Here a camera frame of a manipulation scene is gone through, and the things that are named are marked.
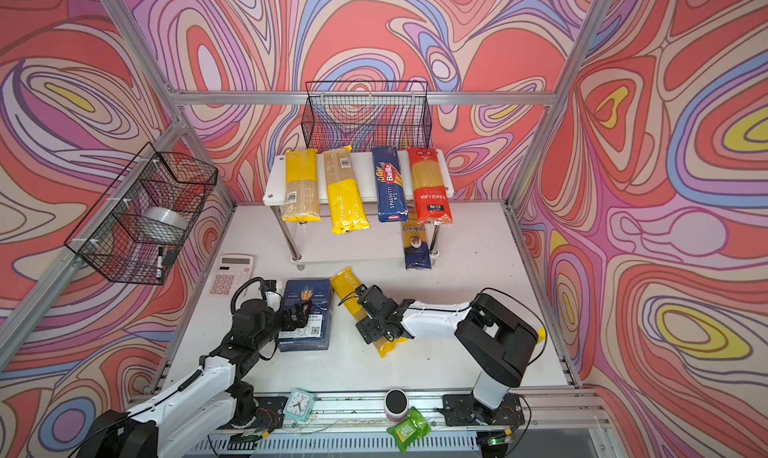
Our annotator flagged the blue Barilla pasta box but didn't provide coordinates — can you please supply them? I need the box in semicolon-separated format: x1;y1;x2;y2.
277;278;333;352

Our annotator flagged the yellow Pastatime spaghetti bag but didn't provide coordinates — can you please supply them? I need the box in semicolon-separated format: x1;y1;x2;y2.
330;267;406;358

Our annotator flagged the blue yellow Ankara spaghetti bag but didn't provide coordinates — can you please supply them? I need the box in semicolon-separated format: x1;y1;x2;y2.
401;207;431;270

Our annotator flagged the yellow clear spaghetti bag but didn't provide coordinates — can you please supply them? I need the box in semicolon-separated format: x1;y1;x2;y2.
282;149;321;223

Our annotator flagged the yellow narrow spaghetti bag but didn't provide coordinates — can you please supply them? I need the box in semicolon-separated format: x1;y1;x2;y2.
322;146;370;235

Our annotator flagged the blue Barilla spaghetti box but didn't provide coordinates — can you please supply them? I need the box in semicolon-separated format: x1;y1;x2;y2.
372;146;409;222

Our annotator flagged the red spaghetti bag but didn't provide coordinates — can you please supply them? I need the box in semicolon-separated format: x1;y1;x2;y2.
407;147;453;224

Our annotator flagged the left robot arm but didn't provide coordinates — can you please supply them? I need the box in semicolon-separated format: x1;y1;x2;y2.
70;299;312;457

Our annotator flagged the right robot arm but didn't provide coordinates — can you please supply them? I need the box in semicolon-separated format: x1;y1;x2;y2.
344;285;539;428

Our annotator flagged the white two-tier shelf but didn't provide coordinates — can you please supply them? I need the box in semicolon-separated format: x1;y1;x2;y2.
263;152;403;268

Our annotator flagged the white pink calculator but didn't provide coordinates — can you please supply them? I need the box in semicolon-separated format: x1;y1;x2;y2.
208;253;255;297

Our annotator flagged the mint alarm clock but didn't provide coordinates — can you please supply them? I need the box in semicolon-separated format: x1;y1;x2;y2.
283;388;316;423

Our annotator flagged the green snack packet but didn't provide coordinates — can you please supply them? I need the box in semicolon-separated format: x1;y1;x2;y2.
386;407;431;455

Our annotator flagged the black marker pen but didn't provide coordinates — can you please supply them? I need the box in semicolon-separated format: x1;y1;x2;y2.
155;246;164;283

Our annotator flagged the silver tape roll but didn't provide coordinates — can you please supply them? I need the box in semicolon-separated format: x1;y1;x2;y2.
141;206;188;243

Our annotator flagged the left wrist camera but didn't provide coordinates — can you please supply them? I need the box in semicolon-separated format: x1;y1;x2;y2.
262;279;282;311

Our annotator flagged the black wire basket left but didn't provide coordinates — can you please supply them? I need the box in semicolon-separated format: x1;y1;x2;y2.
64;144;218;286

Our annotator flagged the black wire basket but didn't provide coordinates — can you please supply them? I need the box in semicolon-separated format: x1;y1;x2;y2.
64;144;218;286
301;80;432;152

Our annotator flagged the black wire basket back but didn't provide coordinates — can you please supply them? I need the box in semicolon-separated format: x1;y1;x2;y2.
301;80;432;152

